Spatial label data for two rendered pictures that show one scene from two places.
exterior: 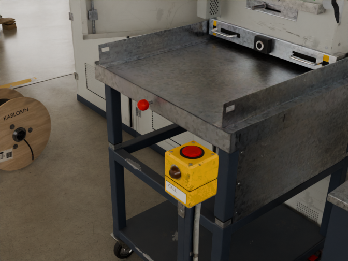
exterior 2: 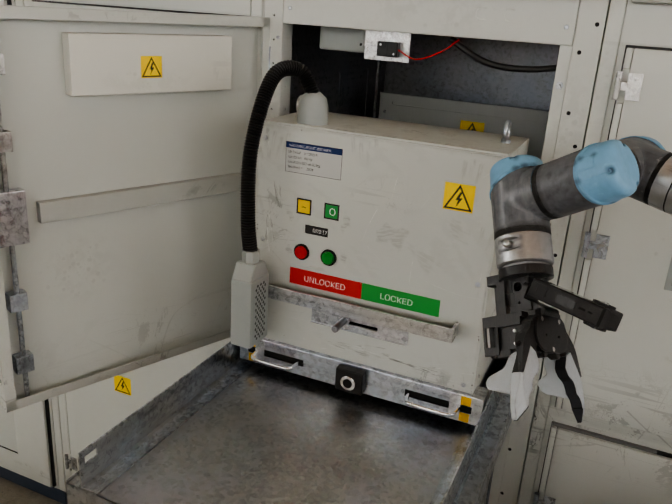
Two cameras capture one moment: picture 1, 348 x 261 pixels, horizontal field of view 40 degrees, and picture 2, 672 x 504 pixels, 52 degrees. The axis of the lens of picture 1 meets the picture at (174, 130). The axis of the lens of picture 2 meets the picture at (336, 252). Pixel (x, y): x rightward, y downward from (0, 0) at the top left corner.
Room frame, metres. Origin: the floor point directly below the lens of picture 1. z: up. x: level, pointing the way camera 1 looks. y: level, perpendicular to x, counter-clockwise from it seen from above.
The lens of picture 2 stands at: (0.45, 0.31, 1.61)
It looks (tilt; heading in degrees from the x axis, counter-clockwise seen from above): 20 degrees down; 333
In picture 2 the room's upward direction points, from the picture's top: 4 degrees clockwise
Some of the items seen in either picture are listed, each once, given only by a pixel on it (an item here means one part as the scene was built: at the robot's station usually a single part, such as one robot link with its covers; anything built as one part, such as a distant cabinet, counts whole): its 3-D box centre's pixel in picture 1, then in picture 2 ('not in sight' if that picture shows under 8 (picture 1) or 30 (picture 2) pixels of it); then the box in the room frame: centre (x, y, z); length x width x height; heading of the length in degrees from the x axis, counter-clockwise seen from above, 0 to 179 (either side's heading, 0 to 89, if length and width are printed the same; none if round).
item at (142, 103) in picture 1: (145, 103); not in sight; (1.21, 0.08, 0.82); 0.04 x 0.03 x 0.03; 130
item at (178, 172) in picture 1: (173, 173); not in sight; (0.78, 0.00, 0.87); 0.03 x 0.01 x 0.03; 40
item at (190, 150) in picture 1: (191, 153); not in sight; (0.81, -0.04, 0.90); 0.04 x 0.04 x 0.02
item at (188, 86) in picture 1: (234, 74); (321, 443); (1.44, -0.19, 0.82); 0.68 x 0.62 x 0.06; 130
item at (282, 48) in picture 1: (269, 42); (357, 372); (1.55, -0.32, 0.90); 0.54 x 0.05 x 0.06; 40
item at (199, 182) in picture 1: (190, 173); not in sight; (0.81, -0.04, 0.85); 0.08 x 0.08 x 0.10; 40
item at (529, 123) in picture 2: not in sight; (470, 136); (2.06, -0.92, 1.28); 0.58 x 0.02 x 0.19; 40
